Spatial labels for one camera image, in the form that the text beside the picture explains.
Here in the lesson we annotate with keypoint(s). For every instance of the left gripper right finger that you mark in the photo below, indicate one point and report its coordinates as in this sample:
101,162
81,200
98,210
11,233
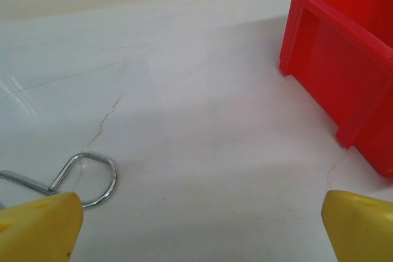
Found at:
362,231

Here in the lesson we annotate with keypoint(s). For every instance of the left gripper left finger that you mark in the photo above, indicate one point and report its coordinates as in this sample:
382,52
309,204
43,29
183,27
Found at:
37,231

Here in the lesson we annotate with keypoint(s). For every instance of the red plastic bin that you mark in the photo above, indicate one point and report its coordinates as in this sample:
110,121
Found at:
344,75

